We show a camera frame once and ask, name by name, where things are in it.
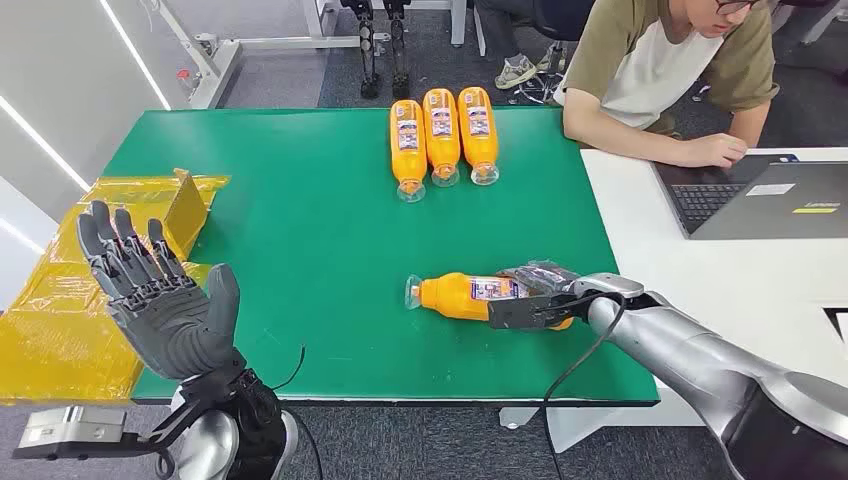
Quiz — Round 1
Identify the yellow taped cardboard box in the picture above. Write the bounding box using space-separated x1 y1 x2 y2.
0 168 232 407

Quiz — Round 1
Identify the green table mat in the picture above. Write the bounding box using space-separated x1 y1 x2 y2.
99 105 662 407

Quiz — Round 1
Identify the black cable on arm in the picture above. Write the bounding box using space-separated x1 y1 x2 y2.
270 344 326 480
541 294 628 480

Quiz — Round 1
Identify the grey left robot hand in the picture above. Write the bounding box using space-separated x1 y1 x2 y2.
76 198 247 383

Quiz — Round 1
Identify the white desk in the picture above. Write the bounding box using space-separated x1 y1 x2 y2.
500 146 848 455

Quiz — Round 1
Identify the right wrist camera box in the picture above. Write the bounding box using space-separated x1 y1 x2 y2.
486 294 591 333

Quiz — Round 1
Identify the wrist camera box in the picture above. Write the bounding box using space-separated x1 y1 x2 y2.
486 294 591 333
11 405 128 462

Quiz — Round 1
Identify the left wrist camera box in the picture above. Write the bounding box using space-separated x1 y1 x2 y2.
11 405 128 462

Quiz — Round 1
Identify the black robot leg stand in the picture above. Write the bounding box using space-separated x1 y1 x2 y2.
382 0 413 101
341 0 383 101

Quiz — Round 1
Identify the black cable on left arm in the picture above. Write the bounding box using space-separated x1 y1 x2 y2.
270 344 326 480

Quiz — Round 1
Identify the person's right hand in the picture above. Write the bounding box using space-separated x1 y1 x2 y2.
680 132 750 170

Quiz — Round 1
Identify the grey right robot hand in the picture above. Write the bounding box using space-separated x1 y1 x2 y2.
495 260 584 299

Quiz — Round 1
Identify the grey laptop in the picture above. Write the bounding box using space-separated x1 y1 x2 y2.
652 153 848 241

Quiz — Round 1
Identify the person at laptop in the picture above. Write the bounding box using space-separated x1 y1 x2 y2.
553 0 783 170

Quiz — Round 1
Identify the orange bottle with label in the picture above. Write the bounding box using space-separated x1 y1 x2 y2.
422 87 462 189
389 99 429 204
457 86 501 187
404 271 575 331

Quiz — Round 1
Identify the office chair base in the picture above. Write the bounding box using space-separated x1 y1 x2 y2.
508 39 570 107

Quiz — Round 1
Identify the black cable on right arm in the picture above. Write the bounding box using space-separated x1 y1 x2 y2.
541 294 628 480

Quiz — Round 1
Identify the seated person with sneakers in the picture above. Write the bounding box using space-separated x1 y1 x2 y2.
473 0 598 91

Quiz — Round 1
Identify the white metal frame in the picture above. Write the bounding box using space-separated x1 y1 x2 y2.
150 0 393 111

